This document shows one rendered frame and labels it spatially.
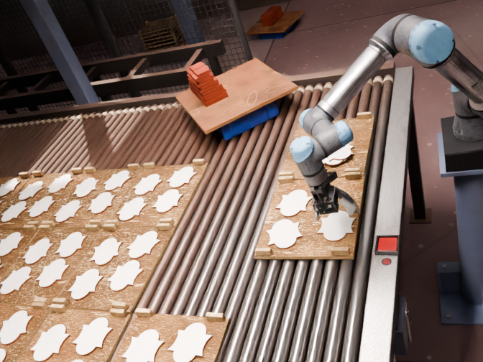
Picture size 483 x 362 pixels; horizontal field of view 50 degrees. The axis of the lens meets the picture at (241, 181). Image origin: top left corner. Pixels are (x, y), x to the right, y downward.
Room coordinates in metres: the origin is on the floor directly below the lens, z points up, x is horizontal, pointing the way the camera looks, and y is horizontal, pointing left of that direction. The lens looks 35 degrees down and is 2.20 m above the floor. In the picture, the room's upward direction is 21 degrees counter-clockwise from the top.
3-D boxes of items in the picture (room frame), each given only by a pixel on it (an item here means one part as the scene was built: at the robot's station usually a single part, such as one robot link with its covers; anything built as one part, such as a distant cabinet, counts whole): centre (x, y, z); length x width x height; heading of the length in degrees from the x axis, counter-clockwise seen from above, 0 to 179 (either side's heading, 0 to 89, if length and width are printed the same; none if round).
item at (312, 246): (1.43, -0.20, 0.93); 0.41 x 0.35 x 0.02; 152
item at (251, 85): (2.41, -0.12, 1.03); 0.50 x 0.50 x 0.02; 11
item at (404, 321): (1.00, -0.28, 0.77); 0.14 x 0.11 x 0.18; 151
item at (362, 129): (1.80, -0.39, 0.93); 0.41 x 0.35 x 0.02; 150
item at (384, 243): (1.17, -0.37, 0.92); 0.06 x 0.06 x 0.01; 61
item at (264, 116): (2.34, -0.12, 0.97); 0.31 x 0.31 x 0.10; 11
